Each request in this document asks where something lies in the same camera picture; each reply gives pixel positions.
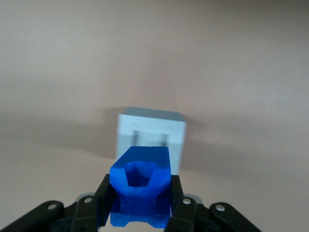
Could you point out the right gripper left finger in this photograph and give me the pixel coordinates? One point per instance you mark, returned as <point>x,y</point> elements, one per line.
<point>79,215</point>

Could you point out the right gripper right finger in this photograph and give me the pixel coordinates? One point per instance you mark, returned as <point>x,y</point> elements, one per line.
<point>190,215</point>

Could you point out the blue plastic part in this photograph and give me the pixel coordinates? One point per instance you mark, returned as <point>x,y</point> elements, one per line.
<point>140,203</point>

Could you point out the gray cube base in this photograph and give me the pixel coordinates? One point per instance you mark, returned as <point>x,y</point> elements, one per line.
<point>149,126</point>

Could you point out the brown table cover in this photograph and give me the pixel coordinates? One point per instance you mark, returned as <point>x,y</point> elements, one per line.
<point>154,60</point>

